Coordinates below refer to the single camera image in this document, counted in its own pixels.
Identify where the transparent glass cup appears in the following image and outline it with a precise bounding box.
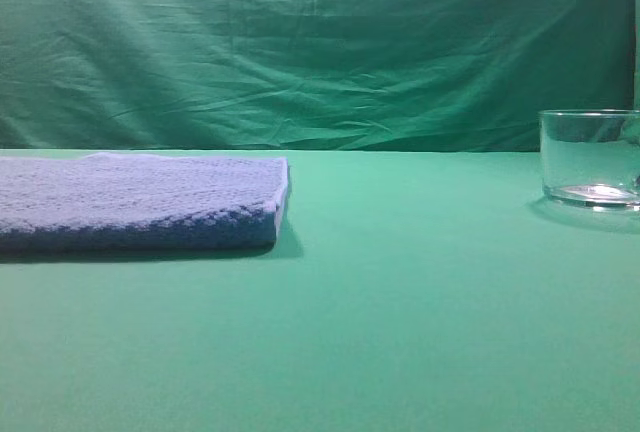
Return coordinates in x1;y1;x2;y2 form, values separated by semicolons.
539;109;639;209

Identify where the folded blue towel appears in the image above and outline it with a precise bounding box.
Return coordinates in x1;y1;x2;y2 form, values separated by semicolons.
1;152;289;252

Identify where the green backdrop cloth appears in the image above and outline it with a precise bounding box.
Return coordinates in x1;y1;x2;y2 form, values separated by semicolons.
1;0;639;152

